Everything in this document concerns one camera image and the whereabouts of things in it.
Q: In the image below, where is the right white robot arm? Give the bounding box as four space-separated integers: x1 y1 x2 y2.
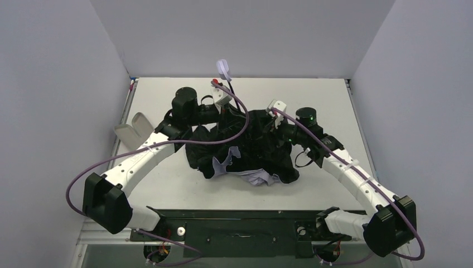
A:
267 107 418 257

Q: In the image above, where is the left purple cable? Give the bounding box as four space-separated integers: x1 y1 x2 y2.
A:
65 78 250 267

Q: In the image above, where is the aluminium rail frame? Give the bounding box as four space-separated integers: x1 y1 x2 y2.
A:
70 219 418 267

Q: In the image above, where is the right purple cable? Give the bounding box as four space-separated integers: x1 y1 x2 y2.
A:
271 107 426 266

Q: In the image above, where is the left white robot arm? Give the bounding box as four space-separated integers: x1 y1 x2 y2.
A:
82 87 232 234

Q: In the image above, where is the purple umbrella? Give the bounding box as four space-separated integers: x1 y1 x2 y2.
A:
185 100 300 185

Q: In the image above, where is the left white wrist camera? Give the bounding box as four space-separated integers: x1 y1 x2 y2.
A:
211 81 233 107

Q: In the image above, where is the purple cable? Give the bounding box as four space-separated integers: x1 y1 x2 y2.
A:
271 107 426 266
65 78 250 267

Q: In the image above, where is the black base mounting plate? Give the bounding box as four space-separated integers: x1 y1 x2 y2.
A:
130 209 351 259

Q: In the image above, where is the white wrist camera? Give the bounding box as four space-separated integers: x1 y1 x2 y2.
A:
211 81 233 107
266 99 287 129

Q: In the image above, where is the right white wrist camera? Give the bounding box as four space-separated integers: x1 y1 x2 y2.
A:
266 99 287 129

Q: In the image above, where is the pink zippered umbrella case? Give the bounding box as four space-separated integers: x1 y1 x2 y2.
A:
114 112 154 150

